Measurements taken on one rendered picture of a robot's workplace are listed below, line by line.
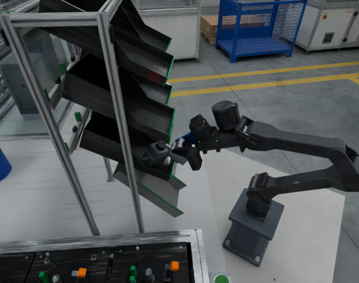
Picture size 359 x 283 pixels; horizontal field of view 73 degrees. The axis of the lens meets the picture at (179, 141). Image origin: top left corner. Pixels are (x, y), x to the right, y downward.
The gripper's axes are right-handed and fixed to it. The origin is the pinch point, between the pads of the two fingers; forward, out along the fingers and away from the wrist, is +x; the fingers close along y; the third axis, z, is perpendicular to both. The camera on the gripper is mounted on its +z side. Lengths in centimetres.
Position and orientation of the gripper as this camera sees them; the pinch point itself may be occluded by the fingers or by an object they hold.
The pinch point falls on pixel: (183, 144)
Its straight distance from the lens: 75.4
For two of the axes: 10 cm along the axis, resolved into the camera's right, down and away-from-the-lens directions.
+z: -3.8, -7.6, -5.2
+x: -8.9, 1.5, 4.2
